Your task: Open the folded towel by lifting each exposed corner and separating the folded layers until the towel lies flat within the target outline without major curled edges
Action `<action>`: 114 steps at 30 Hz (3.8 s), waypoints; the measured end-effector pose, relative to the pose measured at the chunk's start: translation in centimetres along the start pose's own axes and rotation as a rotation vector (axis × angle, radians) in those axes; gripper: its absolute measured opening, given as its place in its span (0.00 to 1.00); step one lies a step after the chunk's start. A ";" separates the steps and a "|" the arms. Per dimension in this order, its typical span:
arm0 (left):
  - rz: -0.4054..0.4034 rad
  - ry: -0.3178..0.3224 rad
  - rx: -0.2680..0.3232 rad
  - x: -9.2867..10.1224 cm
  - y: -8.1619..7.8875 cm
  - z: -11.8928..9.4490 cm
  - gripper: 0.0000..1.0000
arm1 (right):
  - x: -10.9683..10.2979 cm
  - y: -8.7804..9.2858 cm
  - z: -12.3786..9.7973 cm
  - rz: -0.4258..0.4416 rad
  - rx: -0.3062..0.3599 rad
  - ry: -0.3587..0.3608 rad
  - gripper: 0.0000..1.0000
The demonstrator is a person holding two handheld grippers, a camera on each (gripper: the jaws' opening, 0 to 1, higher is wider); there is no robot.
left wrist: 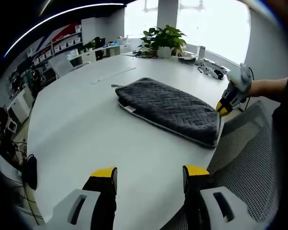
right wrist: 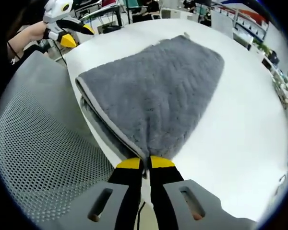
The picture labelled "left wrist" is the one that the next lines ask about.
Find grey textured towel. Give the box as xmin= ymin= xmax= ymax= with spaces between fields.
xmin=111 ymin=77 xmax=222 ymax=150

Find white game controller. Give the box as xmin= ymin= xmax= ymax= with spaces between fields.
xmin=197 ymin=61 xmax=228 ymax=80

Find grey mesh office chair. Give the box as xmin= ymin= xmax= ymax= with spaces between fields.
xmin=158 ymin=100 xmax=279 ymax=230

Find grey tray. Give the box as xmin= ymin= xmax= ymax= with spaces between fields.
xmin=177 ymin=56 xmax=199 ymax=65

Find black bag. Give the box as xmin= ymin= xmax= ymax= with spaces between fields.
xmin=21 ymin=154 xmax=38 ymax=190

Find green potted plant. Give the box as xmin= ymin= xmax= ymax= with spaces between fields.
xmin=140 ymin=24 xmax=187 ymax=59

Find white cabinet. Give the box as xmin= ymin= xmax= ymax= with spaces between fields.
xmin=6 ymin=90 xmax=36 ymax=125

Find white desk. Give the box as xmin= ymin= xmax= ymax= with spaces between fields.
xmin=81 ymin=41 xmax=132 ymax=62

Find white office chair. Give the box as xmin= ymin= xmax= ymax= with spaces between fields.
xmin=47 ymin=54 xmax=91 ymax=79

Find shelf with white boxes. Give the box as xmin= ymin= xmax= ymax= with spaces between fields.
xmin=26 ymin=23 xmax=84 ymax=66

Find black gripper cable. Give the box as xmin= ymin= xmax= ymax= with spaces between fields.
xmin=239 ymin=68 xmax=254 ymax=113

